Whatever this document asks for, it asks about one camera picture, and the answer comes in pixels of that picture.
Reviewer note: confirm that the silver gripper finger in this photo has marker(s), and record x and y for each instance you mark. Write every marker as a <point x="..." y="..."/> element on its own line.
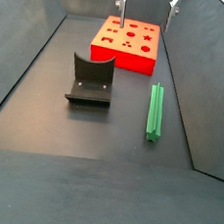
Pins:
<point x="121" y="5"/>
<point x="173" y="10"/>

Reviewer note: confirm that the green star-profile rod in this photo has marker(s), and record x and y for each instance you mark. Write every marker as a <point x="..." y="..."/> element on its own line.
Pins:
<point x="155" y="113"/>

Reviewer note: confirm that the black curved fixture stand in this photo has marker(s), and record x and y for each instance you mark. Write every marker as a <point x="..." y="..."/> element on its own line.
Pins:
<point x="92" y="82"/>

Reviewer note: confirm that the red block with shaped holes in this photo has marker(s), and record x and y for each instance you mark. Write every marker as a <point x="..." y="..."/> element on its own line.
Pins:
<point x="134" y="46"/>

